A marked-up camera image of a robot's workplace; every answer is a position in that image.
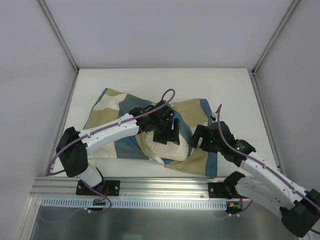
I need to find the white pillow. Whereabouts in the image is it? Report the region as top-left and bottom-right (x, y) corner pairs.
(144, 131), (189, 162)

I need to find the blue tan white checked pillowcase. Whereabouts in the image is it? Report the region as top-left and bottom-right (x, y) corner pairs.
(84, 88), (218, 178)

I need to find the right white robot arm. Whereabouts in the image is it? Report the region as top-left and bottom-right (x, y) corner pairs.
(190, 121), (320, 238)

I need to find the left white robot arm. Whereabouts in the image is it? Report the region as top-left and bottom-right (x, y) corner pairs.
(56, 100), (180, 195)

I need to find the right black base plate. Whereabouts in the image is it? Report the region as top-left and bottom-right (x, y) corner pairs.
(207, 182), (238, 199)

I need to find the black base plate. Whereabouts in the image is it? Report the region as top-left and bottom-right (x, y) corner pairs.
(207, 182), (238, 199)
(75, 180), (121, 197)

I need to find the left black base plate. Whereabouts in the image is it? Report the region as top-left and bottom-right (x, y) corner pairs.
(75, 180), (121, 197)

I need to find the right aluminium frame post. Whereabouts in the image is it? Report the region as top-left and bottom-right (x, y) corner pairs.
(251, 0), (301, 76)

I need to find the aluminium frame post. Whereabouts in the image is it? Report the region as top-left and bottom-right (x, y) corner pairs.
(36, 0), (80, 74)
(251, 0), (301, 76)

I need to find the aluminium mounting rail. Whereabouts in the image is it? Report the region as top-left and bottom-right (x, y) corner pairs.
(30, 176), (225, 201)

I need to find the slotted white cable duct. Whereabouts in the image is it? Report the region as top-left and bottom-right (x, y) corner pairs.
(40, 197), (227, 211)

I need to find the left aluminium frame post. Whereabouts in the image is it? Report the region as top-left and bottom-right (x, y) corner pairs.
(36, 0), (80, 74)

